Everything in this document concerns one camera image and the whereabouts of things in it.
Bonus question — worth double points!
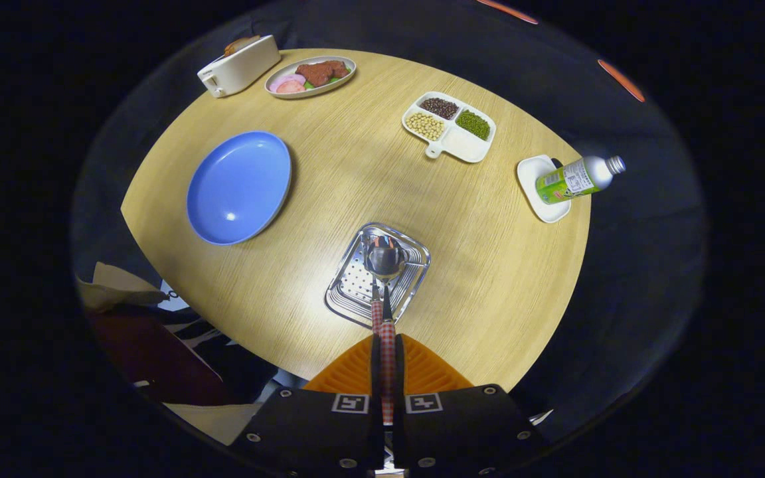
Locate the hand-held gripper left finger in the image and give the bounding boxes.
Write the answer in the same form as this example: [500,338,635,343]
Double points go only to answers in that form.
[228,334,383,478]

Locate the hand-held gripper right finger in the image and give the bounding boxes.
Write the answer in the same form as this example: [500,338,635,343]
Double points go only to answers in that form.
[394,333,548,478]

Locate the fork with red checked handle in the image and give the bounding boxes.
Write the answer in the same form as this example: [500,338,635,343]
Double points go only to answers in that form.
[369,282,385,336]

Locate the spoon with red checked handle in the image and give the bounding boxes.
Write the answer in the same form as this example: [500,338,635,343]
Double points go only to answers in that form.
[364,236,410,427]

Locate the perforated metal tray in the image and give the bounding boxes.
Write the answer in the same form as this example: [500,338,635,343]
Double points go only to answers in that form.
[325,222,432,330]

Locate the black white striped cloth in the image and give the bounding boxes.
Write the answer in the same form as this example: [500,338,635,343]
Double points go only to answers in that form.
[157,289,277,399]

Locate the dark red cloth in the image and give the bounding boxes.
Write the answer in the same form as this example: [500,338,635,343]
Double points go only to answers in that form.
[87,309,237,407]

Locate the blue round plate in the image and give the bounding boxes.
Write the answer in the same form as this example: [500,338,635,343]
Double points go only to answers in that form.
[186,131,292,246]

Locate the small white square dish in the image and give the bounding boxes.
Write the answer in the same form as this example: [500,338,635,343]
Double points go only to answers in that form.
[517,155,572,224]

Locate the white divided dish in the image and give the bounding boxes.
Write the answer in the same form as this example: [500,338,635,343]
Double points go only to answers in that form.
[401,92,497,164]

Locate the pile of yellow soybeans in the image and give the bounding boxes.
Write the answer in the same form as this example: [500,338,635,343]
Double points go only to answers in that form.
[405,112,445,141]

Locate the pile of green beans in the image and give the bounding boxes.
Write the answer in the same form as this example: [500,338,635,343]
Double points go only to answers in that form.
[456,110,491,141]

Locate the silver bottle with green label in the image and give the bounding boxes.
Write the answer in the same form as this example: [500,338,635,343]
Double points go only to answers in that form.
[535,155,626,205]

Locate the pile of dark red beans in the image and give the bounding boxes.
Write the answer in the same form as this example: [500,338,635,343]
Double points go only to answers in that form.
[420,98,460,121]

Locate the white oval plate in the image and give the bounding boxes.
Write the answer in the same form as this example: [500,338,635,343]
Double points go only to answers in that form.
[264,56,357,100]

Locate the pink ham slices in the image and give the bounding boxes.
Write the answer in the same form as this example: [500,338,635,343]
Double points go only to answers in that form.
[270,73,307,94]

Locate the brown meat piece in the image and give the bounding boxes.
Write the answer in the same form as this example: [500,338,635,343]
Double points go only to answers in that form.
[295,60,351,88]

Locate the black backdrop cloth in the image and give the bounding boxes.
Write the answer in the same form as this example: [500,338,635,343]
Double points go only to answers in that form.
[70,0,709,452]

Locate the white toaster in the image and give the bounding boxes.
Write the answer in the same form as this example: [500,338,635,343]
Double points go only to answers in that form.
[197,35,282,99]

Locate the toasted bread slice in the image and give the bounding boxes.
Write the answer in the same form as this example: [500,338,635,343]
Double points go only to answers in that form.
[224,35,261,56]

